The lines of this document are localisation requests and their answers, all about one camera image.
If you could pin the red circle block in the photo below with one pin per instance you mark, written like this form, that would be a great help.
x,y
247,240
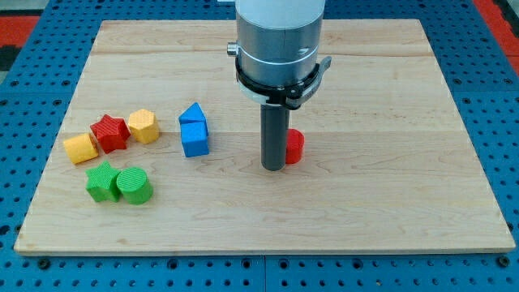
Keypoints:
x,y
294,146

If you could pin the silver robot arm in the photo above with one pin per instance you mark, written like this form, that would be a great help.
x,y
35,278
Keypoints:
x,y
278,40

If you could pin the green circle block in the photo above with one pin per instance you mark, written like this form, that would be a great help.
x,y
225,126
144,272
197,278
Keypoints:
x,y
134,185

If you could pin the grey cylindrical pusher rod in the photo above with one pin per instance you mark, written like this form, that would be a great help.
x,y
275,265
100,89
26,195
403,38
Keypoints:
x,y
274,122

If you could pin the blue cube block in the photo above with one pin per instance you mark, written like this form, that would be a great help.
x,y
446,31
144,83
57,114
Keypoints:
x,y
194,139

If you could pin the blue triangle block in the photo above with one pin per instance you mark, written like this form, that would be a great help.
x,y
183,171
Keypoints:
x,y
194,114

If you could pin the yellow hexagon block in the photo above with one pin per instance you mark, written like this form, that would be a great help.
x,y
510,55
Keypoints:
x,y
144,126

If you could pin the red star block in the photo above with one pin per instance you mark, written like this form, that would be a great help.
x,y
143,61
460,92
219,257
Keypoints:
x,y
111,133

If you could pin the green star block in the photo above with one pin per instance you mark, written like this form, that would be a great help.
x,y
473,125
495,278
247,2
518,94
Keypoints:
x,y
102,183

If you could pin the yellow cube block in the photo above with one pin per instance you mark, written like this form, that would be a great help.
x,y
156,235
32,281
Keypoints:
x,y
81,148

